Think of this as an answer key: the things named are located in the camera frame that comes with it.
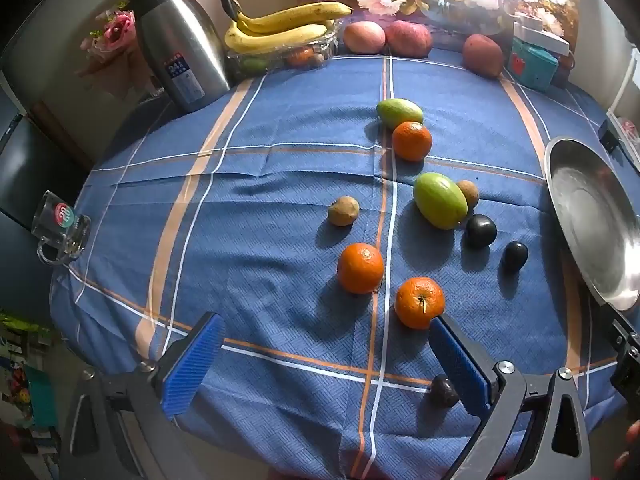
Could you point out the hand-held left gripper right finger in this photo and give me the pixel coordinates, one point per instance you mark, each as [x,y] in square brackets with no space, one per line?
[460,365]

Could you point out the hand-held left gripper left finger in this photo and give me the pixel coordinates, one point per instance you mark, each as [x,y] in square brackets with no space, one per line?
[195,365]

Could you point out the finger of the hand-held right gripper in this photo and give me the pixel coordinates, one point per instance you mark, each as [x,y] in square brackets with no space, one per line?
[617,327]

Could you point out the orange tangerine with stem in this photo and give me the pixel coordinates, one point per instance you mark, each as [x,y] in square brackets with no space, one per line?
[419,302]

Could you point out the round metal bowl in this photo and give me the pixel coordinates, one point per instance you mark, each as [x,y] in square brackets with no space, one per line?
[590,210]

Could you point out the black plum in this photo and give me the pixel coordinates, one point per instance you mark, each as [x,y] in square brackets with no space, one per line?
[442,391]
[515,256]
[481,230]

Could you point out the small green mango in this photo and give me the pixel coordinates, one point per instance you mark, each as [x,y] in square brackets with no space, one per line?
[400,112]

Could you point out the person's right hand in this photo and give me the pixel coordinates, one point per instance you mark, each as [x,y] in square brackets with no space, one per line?
[631,442]

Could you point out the blue plaid tablecloth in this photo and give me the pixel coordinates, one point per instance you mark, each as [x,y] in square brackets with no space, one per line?
[250,210]

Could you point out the black power adapter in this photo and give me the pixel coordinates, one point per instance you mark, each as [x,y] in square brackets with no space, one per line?
[609,136]

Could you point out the glass mug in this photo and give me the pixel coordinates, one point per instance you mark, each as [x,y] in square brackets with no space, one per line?
[60,227]

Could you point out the red plastic bag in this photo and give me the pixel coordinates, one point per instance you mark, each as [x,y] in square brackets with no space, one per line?
[629,127]

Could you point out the white metal rack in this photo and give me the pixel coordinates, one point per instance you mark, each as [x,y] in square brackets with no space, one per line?
[622,80]

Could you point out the dark cabinet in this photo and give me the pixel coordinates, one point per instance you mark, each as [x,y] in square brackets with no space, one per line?
[30,160]

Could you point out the teal plastic box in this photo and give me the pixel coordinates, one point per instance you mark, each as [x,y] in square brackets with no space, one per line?
[532,62]

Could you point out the white power strip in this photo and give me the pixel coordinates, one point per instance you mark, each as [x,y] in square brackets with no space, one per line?
[542,35]

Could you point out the dark red apple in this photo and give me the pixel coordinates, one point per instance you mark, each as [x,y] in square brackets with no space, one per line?
[482,55]

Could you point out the small green fruit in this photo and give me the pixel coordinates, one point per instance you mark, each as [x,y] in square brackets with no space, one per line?
[254,64]

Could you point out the clear plastic container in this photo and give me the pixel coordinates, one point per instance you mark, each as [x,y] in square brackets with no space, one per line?
[280,59]

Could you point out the stainless steel thermos jug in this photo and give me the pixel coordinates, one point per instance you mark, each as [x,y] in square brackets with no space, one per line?
[180,45]

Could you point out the small orange fruit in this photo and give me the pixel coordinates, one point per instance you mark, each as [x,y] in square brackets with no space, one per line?
[300,56]

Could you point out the small brown kiwi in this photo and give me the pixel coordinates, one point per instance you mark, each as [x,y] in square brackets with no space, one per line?
[316,59]

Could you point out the red striped apple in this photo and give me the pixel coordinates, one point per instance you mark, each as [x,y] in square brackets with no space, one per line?
[409,39]

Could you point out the yellow banana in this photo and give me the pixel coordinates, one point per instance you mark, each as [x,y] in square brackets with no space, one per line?
[300,14]
[328,24]
[270,40]

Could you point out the pale pink apple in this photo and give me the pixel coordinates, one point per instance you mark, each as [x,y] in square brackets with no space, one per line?
[364,36]

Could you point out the pink flower bouquet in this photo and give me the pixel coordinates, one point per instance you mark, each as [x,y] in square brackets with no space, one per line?
[117,27]

